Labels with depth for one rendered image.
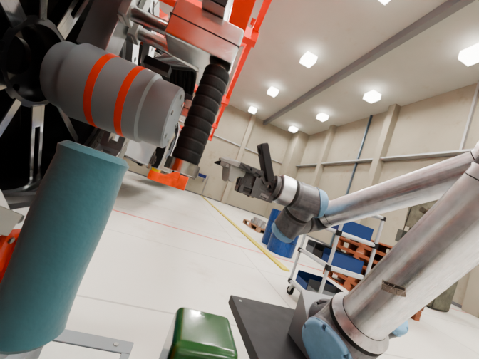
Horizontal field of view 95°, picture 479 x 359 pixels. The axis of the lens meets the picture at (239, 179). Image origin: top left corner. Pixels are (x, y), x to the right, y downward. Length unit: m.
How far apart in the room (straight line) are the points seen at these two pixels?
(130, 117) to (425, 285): 0.64
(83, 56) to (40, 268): 0.32
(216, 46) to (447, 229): 0.49
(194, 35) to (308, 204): 0.53
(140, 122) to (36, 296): 0.28
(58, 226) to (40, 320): 0.12
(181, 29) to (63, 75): 0.23
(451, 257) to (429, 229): 0.05
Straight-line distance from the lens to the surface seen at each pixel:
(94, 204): 0.34
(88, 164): 0.33
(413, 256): 0.58
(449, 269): 0.58
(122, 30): 0.57
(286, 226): 0.75
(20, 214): 0.47
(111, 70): 0.46
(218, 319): 0.18
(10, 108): 0.55
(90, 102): 0.46
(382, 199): 0.73
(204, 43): 0.32
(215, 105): 0.30
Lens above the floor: 0.74
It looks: 4 degrees up
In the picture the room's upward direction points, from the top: 20 degrees clockwise
